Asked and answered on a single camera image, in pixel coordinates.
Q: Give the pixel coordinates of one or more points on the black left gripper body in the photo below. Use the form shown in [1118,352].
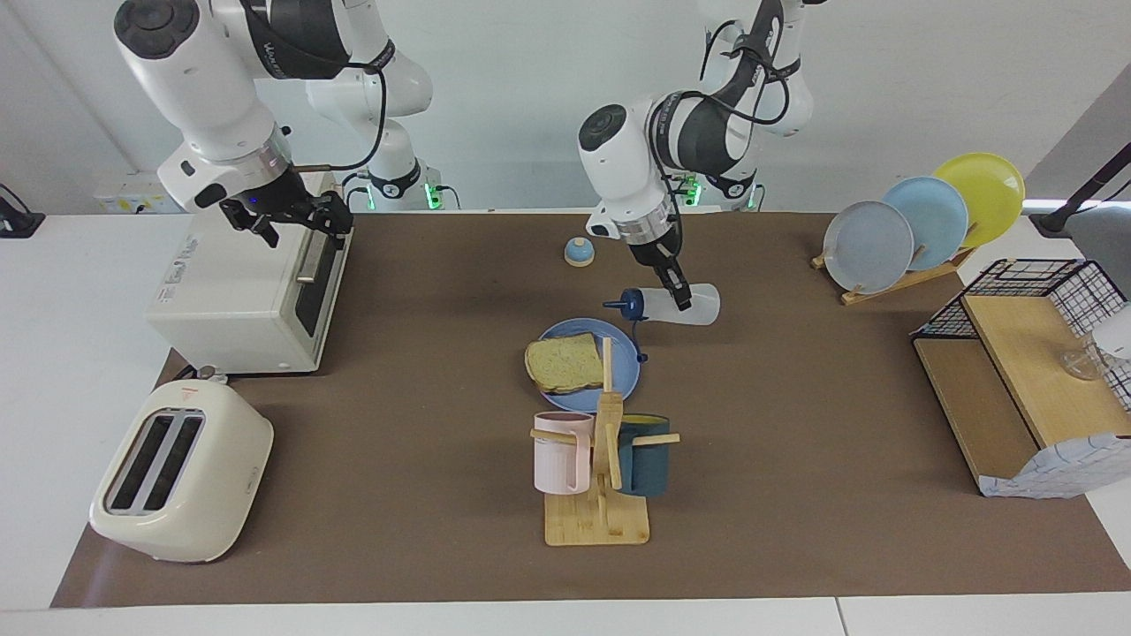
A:
[658,254]

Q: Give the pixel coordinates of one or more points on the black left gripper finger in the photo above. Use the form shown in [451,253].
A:
[678,290]

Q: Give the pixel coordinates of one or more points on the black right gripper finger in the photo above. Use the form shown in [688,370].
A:
[331,208]
[262,230]

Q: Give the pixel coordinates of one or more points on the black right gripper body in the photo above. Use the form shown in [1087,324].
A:
[261,199]

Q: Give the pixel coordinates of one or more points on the translucent blue-capped seasoning bottle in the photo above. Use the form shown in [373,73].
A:
[702,305]

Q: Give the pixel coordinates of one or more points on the toasted bread slice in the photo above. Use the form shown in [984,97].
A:
[565,362]

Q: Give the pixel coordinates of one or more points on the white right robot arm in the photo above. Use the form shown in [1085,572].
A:
[203,88]

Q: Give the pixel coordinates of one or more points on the grey round plate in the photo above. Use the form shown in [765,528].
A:
[870,247]

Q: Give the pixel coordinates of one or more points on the wooden plate rack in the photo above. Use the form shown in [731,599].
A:
[892,284]

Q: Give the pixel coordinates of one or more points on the light blue round plate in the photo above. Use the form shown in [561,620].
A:
[937,216]

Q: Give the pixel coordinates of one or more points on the yellow round plate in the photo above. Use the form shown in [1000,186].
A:
[990,190]

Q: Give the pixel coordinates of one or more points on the white toaster oven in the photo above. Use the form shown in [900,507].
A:
[239,300]

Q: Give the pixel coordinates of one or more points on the small blue call bell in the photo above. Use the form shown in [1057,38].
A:
[579,254]

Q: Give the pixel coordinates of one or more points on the white power outlet box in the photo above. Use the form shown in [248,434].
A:
[124,190]

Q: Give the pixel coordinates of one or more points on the brown table mat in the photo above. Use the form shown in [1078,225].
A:
[424,353]

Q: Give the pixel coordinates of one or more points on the teal mug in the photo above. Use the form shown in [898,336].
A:
[649,464]

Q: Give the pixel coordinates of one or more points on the pink mug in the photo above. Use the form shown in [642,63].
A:
[557,459]

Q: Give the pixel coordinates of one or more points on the black clamp base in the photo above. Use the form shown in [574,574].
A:
[18,225]

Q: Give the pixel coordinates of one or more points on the wooden mug rack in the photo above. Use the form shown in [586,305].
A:
[596,523]

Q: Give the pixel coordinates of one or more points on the cream two-slot toaster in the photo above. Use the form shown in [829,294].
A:
[221,477]

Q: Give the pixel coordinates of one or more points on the black pole stand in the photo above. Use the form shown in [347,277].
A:
[1051,223]

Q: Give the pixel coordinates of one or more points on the clear glass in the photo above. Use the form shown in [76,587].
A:
[1082,362]

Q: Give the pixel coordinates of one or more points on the white checked cloth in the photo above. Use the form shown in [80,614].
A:
[1060,468]

